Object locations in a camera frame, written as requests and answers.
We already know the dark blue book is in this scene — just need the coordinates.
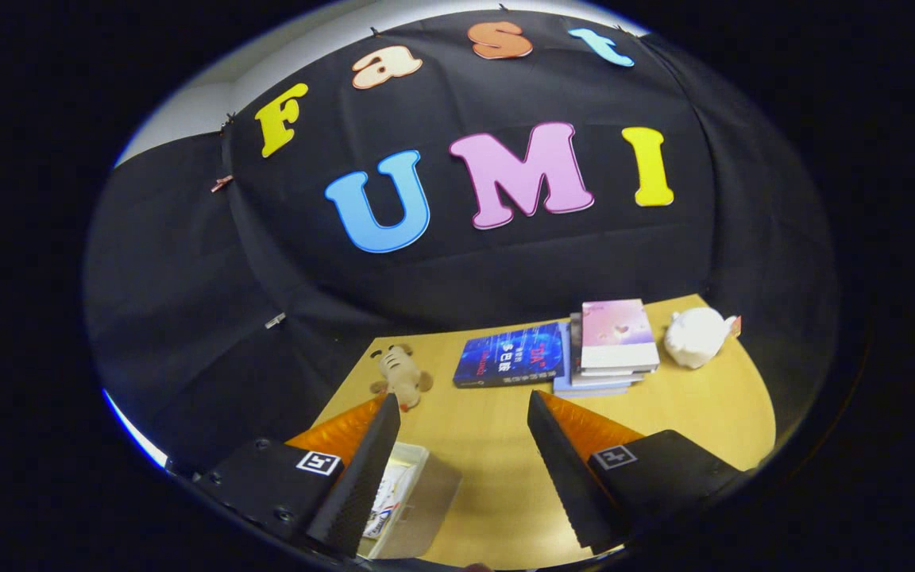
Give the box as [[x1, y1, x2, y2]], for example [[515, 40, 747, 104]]
[[453, 322, 566, 389]]

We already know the beige fabric storage box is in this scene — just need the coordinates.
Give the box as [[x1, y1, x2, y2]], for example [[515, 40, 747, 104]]
[[358, 442, 463, 561]]

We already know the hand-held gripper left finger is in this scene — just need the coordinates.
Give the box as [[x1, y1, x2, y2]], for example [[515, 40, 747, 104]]
[[191, 392, 401, 558]]

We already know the white canvas shoe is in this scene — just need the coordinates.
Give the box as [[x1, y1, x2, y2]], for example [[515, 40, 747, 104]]
[[362, 463, 419, 541]]

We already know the tan plush dog toy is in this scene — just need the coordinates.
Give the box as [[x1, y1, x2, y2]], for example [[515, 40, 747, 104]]
[[370, 343, 434, 412]]

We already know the light blue book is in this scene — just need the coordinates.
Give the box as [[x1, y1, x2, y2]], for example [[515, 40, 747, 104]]
[[553, 322, 633, 398]]

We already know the pink cover book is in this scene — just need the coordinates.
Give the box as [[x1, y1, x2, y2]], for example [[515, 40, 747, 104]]
[[581, 299, 661, 374]]

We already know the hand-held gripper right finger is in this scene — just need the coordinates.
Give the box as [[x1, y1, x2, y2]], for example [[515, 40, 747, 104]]
[[527, 389, 748, 555]]

